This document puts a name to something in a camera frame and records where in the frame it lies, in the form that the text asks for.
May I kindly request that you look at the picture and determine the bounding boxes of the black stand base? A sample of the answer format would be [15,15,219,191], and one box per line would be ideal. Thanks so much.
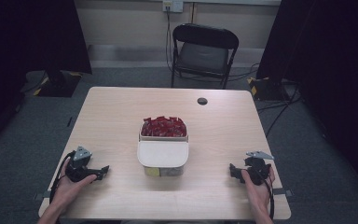
[247,76,291,102]
[33,69,84,98]

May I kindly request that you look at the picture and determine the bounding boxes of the black floor cables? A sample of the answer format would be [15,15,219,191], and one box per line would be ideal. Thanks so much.
[256,83,303,138]

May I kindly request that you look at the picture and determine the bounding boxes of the hand-held gripper cable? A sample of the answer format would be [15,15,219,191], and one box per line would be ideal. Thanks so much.
[259,172,276,220]
[48,150,76,204]

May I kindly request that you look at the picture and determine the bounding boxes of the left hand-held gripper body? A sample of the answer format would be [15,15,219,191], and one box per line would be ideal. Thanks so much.
[64,146,103,183]

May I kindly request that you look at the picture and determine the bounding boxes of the black folding chair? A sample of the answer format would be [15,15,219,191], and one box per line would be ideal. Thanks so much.
[171,22,241,91]

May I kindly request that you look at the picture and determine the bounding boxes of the black curtain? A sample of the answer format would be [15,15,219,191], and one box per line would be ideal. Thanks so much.
[255,0,358,200]
[0,0,93,157]

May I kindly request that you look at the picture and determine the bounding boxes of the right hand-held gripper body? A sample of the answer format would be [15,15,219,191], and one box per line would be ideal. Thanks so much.
[243,150,275,187]

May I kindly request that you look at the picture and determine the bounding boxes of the yellow jelly cup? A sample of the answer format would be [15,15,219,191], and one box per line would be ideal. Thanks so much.
[145,166,160,177]

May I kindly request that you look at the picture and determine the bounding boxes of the person's right hand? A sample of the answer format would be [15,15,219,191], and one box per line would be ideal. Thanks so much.
[241,166,276,217]

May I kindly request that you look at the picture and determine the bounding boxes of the pile of red packets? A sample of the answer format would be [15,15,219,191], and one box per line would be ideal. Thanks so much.
[140,116,188,138]

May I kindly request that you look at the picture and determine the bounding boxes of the right hand-held gripper cable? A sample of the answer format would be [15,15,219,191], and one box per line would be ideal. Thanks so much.
[259,172,276,220]

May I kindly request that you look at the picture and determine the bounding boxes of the beige open box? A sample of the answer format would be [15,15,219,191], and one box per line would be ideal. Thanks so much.
[138,119,189,143]

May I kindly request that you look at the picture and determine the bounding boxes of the clear box with white lid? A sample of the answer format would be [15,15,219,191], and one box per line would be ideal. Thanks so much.
[136,140,190,178]

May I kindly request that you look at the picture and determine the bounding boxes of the white wall socket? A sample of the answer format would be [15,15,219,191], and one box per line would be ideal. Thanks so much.
[162,0,185,14]

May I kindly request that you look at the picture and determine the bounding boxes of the left hand-held gripper cable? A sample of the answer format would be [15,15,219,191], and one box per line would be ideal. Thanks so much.
[48,150,76,204]

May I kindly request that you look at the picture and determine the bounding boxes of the grey tape strip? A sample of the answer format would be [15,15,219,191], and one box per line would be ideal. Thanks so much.
[271,188,295,198]
[33,190,52,202]

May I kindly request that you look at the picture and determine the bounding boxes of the person's left hand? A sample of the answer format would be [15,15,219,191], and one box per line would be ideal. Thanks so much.
[53,157,98,213]

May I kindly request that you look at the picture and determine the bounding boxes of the black power cable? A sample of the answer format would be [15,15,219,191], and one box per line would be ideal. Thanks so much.
[165,5,174,74]

